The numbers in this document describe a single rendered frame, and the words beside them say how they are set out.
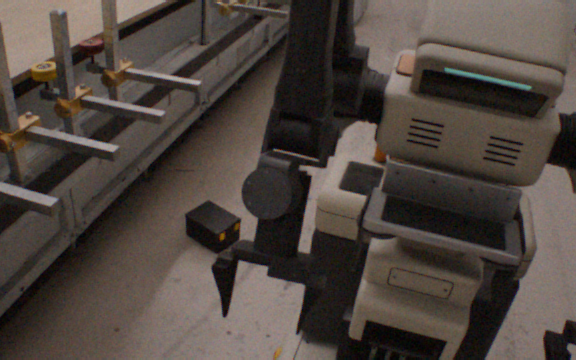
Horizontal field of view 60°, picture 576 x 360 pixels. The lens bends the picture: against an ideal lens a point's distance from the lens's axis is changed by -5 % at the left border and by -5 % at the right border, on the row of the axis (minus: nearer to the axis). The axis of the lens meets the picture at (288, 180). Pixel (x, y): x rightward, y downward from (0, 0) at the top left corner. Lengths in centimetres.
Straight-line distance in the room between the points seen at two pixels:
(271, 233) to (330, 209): 65
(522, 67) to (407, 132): 22
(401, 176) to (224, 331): 127
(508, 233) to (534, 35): 31
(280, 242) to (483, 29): 39
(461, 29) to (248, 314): 153
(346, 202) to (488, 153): 50
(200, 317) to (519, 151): 146
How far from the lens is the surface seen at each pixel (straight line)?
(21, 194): 125
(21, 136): 151
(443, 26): 76
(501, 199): 89
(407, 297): 106
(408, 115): 84
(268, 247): 65
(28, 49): 194
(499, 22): 77
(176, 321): 204
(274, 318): 205
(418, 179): 87
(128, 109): 160
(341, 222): 130
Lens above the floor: 153
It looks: 33 degrees down
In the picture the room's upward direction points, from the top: 6 degrees clockwise
